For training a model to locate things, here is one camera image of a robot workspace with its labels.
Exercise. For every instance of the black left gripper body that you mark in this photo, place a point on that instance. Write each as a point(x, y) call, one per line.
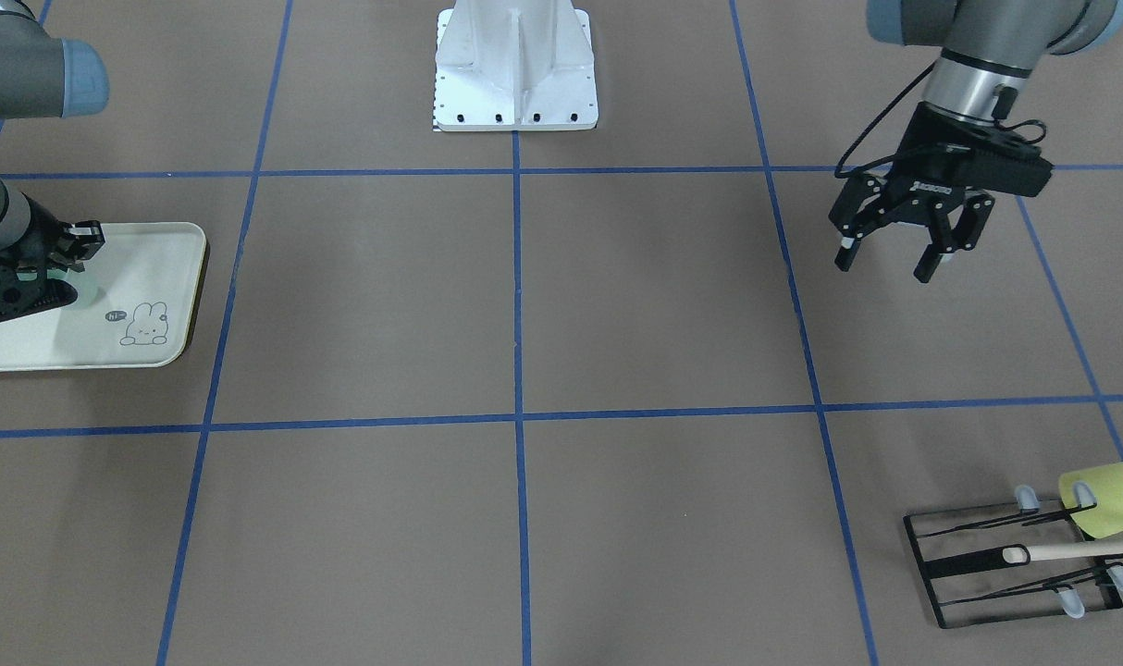
point(931, 157)

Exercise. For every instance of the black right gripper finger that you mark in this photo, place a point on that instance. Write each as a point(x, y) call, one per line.
point(78, 243)
point(24, 293)

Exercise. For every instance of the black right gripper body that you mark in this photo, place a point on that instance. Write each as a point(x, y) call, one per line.
point(36, 237)

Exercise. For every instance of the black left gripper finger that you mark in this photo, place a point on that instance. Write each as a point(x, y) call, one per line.
point(861, 209)
point(955, 225)

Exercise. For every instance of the pale green cup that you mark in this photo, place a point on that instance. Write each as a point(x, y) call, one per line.
point(76, 287)

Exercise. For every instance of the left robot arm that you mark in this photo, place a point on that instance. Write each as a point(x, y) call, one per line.
point(987, 52)

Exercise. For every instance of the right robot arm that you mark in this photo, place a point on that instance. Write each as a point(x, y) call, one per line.
point(42, 76)

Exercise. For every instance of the cream rabbit tray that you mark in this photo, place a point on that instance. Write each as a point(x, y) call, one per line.
point(150, 276)

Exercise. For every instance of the yellow cup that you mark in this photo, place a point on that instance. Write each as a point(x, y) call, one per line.
point(1112, 498)

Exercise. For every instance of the black wire cup rack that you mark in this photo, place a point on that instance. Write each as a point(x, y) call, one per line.
point(1006, 562)

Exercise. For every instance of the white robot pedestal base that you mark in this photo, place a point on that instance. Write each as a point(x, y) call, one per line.
point(504, 66)

